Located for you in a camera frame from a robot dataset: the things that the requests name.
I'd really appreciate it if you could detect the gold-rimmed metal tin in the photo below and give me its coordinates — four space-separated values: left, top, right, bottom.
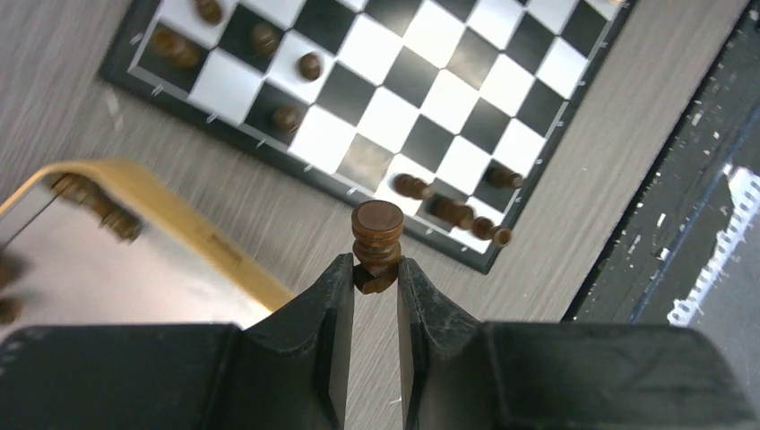
1 159 292 335

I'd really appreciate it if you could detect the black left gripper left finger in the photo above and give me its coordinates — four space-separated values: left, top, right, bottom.
1 254 354 429

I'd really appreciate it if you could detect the black white chessboard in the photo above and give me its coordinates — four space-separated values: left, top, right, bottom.
99 1 634 273

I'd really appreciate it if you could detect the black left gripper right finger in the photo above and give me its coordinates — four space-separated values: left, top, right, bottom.
397 258 759 429

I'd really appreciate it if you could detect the dark wooden chess piece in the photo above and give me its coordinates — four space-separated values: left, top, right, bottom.
351 200 404 295

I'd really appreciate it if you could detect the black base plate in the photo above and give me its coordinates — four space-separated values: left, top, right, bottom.
560 5 760 410

